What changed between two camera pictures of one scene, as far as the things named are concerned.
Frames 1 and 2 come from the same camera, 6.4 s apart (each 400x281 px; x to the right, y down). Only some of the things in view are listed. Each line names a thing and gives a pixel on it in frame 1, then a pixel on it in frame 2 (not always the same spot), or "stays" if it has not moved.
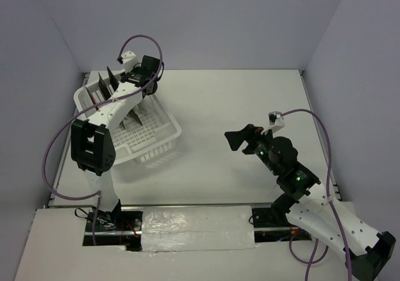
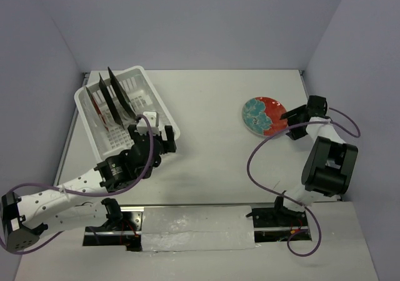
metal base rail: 106,223 stays
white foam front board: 203,243 stays
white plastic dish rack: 146,130 stays
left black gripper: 135,69 to 169,145
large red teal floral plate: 97,108 stays
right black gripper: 248,133 to 298,111
